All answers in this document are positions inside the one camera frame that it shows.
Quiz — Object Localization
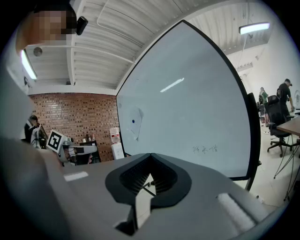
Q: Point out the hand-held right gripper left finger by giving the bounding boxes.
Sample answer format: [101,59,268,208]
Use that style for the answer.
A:
[62,153,152,240]

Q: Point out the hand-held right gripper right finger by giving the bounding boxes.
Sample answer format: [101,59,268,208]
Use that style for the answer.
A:
[135,153,279,240]

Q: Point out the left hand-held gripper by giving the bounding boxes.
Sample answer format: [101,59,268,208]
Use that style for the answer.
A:
[46,130,98,165]

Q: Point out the white whiteboard with black frame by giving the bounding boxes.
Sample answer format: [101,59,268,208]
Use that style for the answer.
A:
[116,20,262,192]

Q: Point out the black cabinet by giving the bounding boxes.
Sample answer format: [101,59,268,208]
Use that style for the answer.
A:
[79,140,101,165]

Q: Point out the white water dispenser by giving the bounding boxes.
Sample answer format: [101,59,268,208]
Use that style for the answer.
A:
[110,142,125,160]

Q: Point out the water dispenser bottle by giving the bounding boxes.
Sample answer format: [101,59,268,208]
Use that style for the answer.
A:
[109,127,120,144]

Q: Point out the person's white shirt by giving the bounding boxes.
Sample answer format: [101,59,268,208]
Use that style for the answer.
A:
[0,46,65,235]

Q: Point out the long ceiling lamp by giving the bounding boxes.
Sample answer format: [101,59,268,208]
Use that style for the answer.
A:
[20,49,38,80]
[238,22,270,35]

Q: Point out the black office chair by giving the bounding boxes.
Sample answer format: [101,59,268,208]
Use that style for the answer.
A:
[266,95,297,158]

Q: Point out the wooden table with black legs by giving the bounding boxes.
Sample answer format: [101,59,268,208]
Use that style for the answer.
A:
[273,114,300,202]

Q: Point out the person's head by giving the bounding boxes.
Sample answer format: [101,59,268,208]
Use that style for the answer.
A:
[15,0,78,56]

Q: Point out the black head camera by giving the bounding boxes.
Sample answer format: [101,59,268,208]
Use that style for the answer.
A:
[76,15,89,36]

